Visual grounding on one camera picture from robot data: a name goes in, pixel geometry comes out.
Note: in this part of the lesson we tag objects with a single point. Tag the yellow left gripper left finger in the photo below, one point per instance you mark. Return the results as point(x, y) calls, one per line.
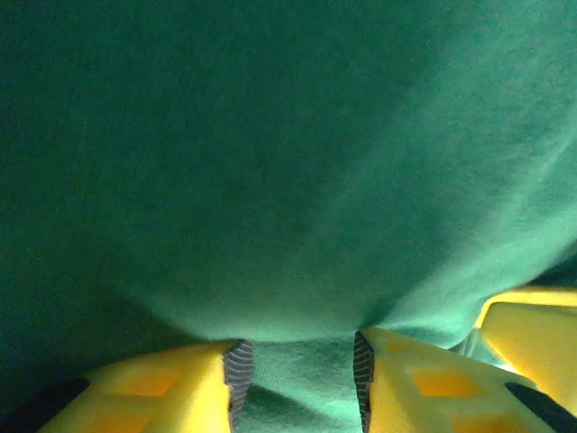
point(171, 392)

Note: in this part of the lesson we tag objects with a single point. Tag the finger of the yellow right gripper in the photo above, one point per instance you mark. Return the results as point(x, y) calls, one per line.
point(541, 334)

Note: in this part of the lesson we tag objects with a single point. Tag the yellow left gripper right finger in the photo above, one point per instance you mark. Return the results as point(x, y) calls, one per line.
point(428, 392)

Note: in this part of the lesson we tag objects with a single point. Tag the dark green t-shirt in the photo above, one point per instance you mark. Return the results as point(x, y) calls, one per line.
point(270, 158)

